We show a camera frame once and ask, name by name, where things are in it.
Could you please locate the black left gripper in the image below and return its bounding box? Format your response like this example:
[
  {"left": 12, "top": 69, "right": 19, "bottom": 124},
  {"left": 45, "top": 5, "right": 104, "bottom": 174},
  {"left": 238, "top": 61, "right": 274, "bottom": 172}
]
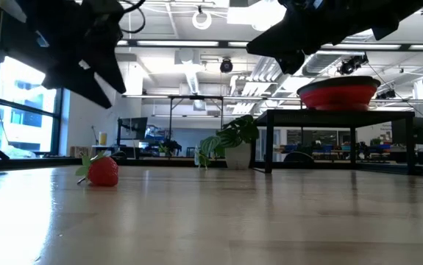
[{"left": 15, "top": 0, "right": 127, "bottom": 110}]

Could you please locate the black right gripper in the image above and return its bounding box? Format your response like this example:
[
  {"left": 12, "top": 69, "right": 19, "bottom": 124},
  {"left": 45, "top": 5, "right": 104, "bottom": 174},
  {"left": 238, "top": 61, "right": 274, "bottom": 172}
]
[{"left": 246, "top": 0, "right": 376, "bottom": 76}]

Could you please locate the red collapsible bowl grey rim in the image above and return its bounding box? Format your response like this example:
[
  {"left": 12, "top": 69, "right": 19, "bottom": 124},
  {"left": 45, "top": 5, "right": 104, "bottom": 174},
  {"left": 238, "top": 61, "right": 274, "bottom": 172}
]
[{"left": 296, "top": 75, "right": 382, "bottom": 112}]

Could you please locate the small red strawberry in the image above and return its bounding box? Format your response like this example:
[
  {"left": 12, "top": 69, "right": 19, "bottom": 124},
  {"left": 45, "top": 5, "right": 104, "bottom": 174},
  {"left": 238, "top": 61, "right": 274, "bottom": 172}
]
[{"left": 75, "top": 151, "right": 120, "bottom": 188}]

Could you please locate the black ceiling spotlight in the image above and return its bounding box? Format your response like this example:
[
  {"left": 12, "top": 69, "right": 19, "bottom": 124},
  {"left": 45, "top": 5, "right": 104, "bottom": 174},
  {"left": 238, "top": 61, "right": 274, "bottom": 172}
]
[
  {"left": 375, "top": 88, "right": 397, "bottom": 100},
  {"left": 219, "top": 57, "right": 234, "bottom": 74},
  {"left": 337, "top": 52, "right": 369, "bottom": 77}
]

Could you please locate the black computer monitor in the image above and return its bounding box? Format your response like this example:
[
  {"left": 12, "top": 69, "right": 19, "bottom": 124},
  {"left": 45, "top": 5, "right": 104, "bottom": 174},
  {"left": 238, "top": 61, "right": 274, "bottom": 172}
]
[
  {"left": 117, "top": 116, "right": 149, "bottom": 146},
  {"left": 392, "top": 116, "right": 423, "bottom": 146}
]

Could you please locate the long ceiling light strip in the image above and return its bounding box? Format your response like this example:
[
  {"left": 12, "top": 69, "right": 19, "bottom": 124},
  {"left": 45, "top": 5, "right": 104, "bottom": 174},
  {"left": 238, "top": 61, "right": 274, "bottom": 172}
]
[{"left": 117, "top": 38, "right": 423, "bottom": 52}]

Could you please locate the black perforated metal stand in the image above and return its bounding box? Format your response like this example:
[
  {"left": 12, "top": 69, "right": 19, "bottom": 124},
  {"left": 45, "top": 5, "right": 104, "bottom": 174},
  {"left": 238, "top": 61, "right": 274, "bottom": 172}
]
[{"left": 250, "top": 108, "right": 416, "bottom": 175}]

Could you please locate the striped-leaf plant in white pot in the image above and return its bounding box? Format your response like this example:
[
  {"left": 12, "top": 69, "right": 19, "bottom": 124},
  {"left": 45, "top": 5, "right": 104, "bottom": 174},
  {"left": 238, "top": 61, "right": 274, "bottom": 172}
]
[{"left": 195, "top": 114, "right": 260, "bottom": 171}]

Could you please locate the dark background potted plant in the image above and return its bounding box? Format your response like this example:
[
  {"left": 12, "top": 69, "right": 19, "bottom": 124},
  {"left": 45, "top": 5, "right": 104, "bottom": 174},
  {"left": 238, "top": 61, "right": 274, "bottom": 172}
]
[{"left": 158, "top": 138, "right": 183, "bottom": 158}]

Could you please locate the black office chair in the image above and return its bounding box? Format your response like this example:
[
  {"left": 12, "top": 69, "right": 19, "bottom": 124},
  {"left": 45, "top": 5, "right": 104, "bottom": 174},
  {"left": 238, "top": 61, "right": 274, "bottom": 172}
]
[{"left": 282, "top": 150, "right": 316, "bottom": 163}]

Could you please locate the silver ceiling air duct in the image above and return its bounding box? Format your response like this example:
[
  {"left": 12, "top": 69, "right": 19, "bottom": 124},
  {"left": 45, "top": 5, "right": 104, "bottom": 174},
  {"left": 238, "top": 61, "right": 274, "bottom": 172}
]
[{"left": 301, "top": 36, "right": 381, "bottom": 77}]

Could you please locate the white round ring light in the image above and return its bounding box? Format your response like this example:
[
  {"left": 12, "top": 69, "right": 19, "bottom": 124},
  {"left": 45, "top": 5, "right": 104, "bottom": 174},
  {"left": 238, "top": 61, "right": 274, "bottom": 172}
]
[{"left": 191, "top": 4, "right": 213, "bottom": 31}]

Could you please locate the black metal rack frame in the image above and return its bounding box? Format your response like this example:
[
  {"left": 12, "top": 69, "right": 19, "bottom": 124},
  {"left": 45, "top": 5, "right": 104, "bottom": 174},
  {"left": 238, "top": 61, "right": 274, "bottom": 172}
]
[{"left": 166, "top": 94, "right": 225, "bottom": 141}]

